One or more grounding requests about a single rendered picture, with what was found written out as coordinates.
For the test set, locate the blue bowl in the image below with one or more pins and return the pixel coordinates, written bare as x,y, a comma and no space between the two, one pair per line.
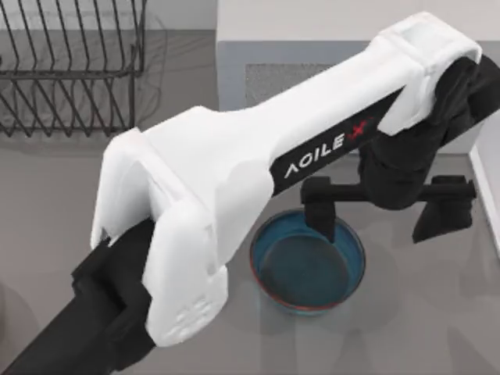
308,273

